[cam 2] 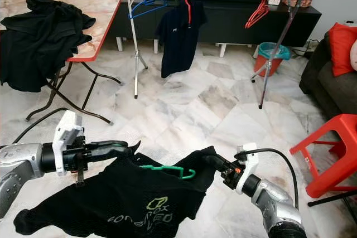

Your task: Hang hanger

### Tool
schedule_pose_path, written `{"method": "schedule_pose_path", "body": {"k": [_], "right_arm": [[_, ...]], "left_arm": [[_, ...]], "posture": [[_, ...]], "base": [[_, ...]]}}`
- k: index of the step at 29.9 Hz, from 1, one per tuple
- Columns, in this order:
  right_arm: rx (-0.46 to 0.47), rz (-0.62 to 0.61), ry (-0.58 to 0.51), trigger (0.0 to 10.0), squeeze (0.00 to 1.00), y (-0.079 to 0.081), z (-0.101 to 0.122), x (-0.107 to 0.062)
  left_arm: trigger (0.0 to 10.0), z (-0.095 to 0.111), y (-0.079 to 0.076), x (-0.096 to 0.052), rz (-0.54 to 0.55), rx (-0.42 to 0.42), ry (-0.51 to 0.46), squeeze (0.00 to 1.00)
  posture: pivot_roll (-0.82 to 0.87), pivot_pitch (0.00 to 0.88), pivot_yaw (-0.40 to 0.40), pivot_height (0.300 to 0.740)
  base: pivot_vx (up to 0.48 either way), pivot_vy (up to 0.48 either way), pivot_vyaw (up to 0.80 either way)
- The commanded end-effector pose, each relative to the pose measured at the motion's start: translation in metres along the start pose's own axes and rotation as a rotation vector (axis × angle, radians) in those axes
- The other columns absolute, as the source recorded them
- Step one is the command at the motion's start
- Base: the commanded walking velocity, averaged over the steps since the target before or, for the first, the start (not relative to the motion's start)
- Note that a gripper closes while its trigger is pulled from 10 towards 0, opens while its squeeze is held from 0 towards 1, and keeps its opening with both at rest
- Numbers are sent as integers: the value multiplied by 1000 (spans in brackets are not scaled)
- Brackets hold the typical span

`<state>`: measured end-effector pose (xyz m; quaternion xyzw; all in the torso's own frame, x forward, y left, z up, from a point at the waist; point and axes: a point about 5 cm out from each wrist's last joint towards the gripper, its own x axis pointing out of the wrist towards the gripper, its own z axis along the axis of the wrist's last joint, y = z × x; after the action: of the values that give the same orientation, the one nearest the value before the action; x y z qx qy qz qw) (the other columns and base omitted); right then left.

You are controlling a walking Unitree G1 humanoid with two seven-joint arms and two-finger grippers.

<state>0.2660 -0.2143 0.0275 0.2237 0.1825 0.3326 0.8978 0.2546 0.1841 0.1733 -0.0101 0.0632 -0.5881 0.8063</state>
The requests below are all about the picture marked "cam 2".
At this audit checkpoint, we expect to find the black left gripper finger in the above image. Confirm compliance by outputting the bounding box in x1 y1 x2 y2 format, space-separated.
91 152 132 164
89 140 142 153

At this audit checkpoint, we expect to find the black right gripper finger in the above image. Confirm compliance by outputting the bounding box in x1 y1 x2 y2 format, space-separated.
203 154 229 173

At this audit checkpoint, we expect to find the black shirt with green print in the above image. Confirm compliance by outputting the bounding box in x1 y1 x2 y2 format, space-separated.
14 146 218 238

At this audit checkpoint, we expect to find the blue plastic hanger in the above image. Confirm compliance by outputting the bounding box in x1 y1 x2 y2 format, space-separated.
130 0 168 20

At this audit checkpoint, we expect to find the red plastic stool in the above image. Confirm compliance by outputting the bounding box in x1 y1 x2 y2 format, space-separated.
290 114 357 198

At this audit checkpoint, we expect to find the plain black garment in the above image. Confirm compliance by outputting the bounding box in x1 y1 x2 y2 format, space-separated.
0 0 97 93

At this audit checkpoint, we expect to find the red bin with green bag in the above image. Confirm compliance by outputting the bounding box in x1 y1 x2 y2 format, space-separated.
252 42 291 78

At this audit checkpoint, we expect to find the navy polo shirt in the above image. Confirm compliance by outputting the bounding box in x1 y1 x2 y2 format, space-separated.
156 0 207 79

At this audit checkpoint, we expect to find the dark brown sofa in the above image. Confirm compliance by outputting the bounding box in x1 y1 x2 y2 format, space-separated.
298 23 357 119

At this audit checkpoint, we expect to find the marble pattern folding table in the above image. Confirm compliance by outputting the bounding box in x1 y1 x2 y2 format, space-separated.
0 0 123 124

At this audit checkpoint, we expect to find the black television console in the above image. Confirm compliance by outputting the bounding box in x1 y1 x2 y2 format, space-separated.
114 0 322 46

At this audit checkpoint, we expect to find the red cushion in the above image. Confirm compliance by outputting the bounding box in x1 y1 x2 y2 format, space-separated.
327 22 357 77

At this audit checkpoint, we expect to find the pink cat face cushion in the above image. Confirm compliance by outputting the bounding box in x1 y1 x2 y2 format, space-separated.
349 40 357 71

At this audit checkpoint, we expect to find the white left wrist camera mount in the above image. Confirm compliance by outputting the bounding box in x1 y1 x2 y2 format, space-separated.
52 110 84 176

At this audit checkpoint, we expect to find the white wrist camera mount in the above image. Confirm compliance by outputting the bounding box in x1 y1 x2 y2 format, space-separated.
52 110 84 176
234 142 260 194

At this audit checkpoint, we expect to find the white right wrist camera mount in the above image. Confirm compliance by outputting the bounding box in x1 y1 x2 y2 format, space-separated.
234 142 260 194

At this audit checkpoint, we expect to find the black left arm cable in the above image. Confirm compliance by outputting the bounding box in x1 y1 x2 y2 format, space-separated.
12 107 65 144

